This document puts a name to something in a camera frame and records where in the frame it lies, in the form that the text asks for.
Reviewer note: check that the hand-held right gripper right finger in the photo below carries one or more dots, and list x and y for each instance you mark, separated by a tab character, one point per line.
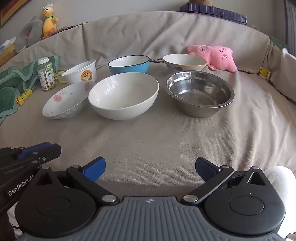
205	169

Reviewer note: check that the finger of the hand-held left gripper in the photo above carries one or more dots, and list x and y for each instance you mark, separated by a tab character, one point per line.
51	151
34	148

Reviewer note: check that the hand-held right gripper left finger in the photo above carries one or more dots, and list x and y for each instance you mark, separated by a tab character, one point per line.
95	170

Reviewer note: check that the stainless steel bowl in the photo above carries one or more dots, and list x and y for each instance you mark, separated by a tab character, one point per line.
198	92

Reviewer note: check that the large plain white bowl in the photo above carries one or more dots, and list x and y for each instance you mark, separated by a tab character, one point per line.
122	97

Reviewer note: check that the white paper bowl orange label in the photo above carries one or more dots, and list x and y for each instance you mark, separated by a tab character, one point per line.
79	73

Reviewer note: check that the white bowl yellow rim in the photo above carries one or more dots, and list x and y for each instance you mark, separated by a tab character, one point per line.
185	63

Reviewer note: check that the blue enamel bowl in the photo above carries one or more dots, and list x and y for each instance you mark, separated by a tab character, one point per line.
129	67

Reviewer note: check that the small yellow toy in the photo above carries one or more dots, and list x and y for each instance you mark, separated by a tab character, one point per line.
23	97

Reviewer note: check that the white floral plate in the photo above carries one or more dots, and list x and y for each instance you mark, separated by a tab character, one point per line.
64	99

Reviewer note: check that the green towel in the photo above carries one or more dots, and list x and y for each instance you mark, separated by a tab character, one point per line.
13	81

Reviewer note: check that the clear bottle white cap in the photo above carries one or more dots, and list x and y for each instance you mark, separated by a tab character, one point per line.
47	76

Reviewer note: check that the person's white trouser leg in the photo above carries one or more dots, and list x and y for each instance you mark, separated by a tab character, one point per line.
282	185

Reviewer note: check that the pink plush toy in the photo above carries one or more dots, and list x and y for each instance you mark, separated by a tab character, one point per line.
215	56

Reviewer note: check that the yellow plastic clip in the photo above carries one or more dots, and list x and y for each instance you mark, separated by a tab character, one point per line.
264	73

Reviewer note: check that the grey neck pillow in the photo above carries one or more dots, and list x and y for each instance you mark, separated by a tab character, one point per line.
29	31

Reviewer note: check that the yellow plush toy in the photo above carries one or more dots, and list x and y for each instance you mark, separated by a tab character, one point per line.
49	22

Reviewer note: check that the white pillow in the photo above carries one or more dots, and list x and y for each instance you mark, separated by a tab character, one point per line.
289	69

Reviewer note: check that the green packet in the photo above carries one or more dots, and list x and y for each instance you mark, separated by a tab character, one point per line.
277	42

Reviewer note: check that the dark blue box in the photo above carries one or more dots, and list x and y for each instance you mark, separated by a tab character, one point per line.
215	14

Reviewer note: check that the framed wall picture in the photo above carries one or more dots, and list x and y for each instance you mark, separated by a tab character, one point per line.
10	10

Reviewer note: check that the white wall socket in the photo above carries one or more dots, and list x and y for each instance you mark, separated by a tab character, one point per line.
255	26

